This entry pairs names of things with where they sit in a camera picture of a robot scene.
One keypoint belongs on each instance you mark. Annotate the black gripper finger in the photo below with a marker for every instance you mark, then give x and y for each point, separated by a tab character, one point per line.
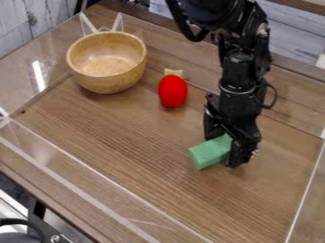
213	127
244	147

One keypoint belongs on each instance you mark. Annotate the red plush strawberry toy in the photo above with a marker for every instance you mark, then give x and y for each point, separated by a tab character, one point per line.
173	88

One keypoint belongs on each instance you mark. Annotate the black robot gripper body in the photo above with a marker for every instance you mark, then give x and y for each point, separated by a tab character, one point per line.
238	106

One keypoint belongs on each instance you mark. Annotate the clear acrylic tray wall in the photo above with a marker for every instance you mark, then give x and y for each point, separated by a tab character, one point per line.
103	157

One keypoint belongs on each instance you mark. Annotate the black metal bracket with bolt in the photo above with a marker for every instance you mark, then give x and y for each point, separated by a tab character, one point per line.
48	234

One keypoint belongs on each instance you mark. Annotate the green rectangular foam block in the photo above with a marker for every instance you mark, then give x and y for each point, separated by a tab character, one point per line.
210	152

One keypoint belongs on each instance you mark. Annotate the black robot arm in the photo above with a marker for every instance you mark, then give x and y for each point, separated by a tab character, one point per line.
236	25

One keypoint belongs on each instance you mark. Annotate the light brown wooden bowl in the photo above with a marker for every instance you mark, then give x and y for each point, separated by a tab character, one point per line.
107	61

